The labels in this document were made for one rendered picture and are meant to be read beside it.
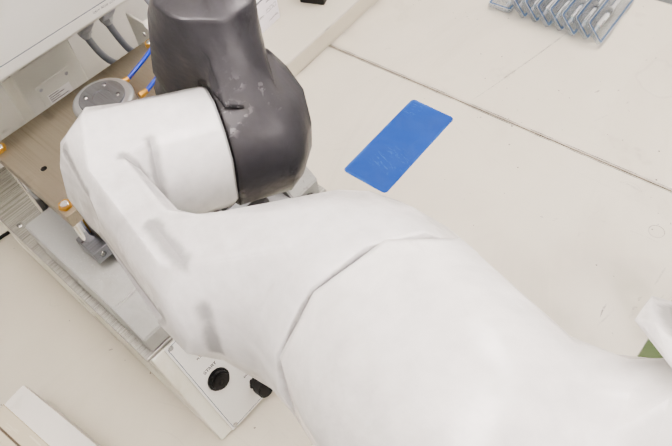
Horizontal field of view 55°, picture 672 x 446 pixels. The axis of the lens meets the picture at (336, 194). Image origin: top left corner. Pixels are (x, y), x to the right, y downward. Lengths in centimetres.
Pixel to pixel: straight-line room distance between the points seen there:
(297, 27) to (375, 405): 130
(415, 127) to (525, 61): 30
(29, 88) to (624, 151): 100
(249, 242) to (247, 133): 17
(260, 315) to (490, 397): 12
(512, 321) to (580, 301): 86
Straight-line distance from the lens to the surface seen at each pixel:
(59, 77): 104
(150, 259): 34
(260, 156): 47
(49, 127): 94
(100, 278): 89
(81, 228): 85
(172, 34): 49
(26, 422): 104
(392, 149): 126
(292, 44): 144
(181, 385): 94
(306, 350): 26
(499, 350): 23
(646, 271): 116
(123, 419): 108
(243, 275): 30
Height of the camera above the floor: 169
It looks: 52 degrees down
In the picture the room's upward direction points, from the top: 9 degrees counter-clockwise
